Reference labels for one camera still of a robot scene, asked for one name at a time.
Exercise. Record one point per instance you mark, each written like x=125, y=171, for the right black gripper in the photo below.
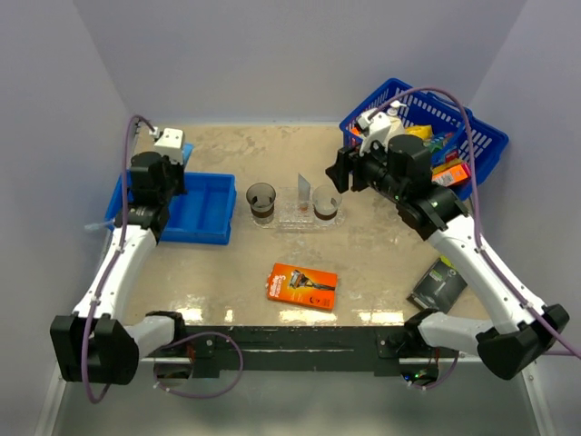
x=349, y=161

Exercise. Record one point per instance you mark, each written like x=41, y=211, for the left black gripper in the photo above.
x=179, y=169

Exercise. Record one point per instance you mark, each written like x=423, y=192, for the white toothpaste tube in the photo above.
x=303, y=190

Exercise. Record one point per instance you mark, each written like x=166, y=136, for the dark smoked plastic cup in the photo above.
x=261, y=198

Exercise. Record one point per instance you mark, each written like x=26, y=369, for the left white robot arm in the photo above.
x=118, y=272

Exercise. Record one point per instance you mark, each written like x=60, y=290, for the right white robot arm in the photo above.
x=476, y=263

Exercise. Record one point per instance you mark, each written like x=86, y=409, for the clear textured acrylic tray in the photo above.
x=310, y=229

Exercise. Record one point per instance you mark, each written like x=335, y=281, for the pink wrapped toothbrush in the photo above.
x=94, y=227

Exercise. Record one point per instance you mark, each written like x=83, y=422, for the blue plastic bin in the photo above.
x=202, y=215

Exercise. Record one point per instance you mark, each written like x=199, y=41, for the white pump bottle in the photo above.
x=394, y=108

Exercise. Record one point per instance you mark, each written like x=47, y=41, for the yellow sponge pack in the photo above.
x=424, y=132

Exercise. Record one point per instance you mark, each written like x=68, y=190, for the green sponge pack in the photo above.
x=438, y=142

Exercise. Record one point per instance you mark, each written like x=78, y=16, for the blue shopping basket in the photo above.
x=427, y=107

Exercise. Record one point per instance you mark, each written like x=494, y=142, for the orange pink box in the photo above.
x=454, y=175

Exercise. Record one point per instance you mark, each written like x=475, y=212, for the orange razor box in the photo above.
x=305, y=287

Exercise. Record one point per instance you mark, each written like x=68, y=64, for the black green razor package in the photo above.
x=439, y=288

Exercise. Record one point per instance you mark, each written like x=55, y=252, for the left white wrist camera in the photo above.
x=169, y=142

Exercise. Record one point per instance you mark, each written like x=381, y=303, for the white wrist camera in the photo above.
x=373, y=128
x=169, y=142

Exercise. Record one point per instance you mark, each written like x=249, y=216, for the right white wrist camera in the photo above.
x=373, y=128

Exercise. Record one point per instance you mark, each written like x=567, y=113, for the black aluminium base frame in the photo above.
x=214, y=349

